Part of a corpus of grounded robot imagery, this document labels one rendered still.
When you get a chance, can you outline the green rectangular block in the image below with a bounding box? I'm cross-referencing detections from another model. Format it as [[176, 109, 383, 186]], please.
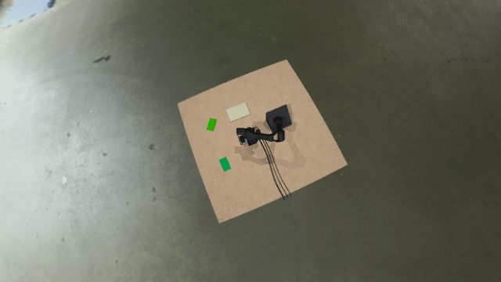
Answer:
[[207, 117, 217, 131], [219, 157, 231, 172]]

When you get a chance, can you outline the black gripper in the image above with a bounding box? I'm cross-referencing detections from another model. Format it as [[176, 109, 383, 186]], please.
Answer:
[[240, 129, 261, 143]]

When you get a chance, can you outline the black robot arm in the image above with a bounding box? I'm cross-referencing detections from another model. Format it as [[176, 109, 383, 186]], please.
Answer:
[[236, 115, 285, 144]]

